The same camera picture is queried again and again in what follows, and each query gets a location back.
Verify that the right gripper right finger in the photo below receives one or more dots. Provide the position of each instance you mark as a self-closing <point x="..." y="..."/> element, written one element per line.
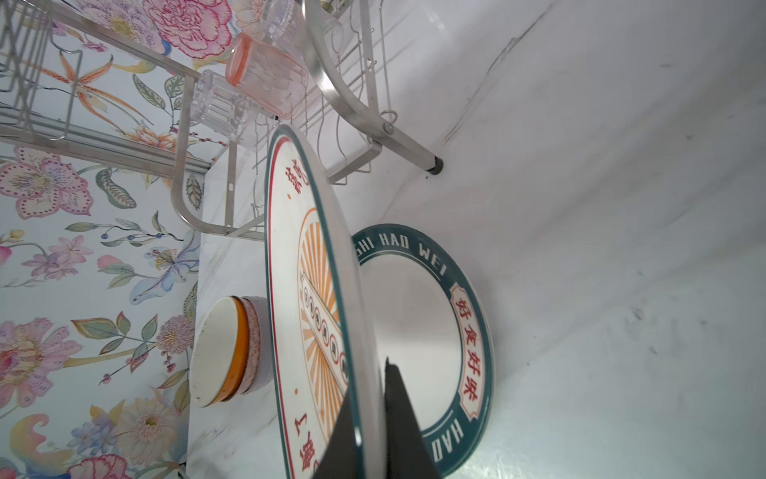
<point x="407" y="456"/>

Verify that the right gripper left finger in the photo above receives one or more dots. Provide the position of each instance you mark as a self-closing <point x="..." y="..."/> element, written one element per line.
<point x="340" y="458"/>

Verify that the orange patterned plate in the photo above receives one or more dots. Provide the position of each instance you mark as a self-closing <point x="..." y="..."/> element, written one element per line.
<point x="324" y="354"/>

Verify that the dark-rimmed lettered plate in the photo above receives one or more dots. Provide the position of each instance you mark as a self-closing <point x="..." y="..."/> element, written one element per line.
<point x="429" y="322"/>

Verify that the orange bowl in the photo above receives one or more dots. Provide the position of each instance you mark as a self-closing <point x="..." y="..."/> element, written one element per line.
<point x="220" y="354"/>

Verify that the red floral patterned bowl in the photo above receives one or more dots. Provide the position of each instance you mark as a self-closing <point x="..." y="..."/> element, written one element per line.
<point x="259" y="367"/>

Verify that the chrome two-tier dish rack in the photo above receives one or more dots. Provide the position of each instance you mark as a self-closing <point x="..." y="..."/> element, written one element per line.
<point x="92" y="87"/>

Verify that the clear glass right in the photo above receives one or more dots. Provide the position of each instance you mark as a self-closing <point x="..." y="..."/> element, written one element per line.
<point x="226" y="110"/>

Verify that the clear glass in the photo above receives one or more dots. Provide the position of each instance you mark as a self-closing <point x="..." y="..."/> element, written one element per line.
<point x="226" y="110"/>
<point x="280" y="23"/>

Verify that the pink tinted glass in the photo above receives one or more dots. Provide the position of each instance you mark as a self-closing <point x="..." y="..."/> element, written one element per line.
<point x="268" y="75"/>

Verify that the clear glass left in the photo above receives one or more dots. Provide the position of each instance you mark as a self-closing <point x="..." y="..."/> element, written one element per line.
<point x="280" y="23"/>

